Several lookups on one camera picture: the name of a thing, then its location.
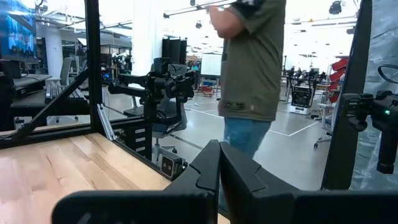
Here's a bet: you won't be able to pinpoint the black table-level camera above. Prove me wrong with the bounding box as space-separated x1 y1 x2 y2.
159 151 188 182

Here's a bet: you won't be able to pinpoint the white whiteboard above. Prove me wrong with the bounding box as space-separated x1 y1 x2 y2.
200 52 223 77

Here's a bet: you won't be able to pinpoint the black aluminium frame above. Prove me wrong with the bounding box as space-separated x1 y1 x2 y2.
0 0 153 150
321 0 373 191

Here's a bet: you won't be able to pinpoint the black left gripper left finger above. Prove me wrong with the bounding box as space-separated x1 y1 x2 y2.
164 139 221 224

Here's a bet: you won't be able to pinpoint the black robot workstation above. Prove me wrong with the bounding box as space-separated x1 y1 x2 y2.
284 65 327 116

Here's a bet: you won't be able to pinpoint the dark desk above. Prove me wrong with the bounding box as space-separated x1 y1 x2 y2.
11 73 91 118

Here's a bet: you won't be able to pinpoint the grey plastic sheet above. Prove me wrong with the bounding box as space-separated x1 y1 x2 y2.
350 0 398 191

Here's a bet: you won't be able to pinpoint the black keyboard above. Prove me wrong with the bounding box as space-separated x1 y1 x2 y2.
45 83 90 105

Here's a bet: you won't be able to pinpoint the large wall monitor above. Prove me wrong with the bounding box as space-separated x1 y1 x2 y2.
0 0 39 63

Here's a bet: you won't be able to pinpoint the white column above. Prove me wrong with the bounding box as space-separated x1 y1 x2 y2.
44 29 63 79
132 0 164 75

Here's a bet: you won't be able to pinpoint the red storage bins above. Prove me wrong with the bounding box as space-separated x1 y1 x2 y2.
328 57 349 104

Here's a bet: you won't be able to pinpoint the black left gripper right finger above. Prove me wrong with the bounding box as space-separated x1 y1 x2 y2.
221 141 301 224

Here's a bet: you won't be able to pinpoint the person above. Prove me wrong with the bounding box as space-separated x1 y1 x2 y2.
207 0 287 160

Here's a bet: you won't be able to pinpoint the black control box white labels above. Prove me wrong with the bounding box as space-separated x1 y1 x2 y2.
119 119 154 161

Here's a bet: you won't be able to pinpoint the grey office chair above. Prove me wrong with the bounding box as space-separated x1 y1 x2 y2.
123 63 190 162

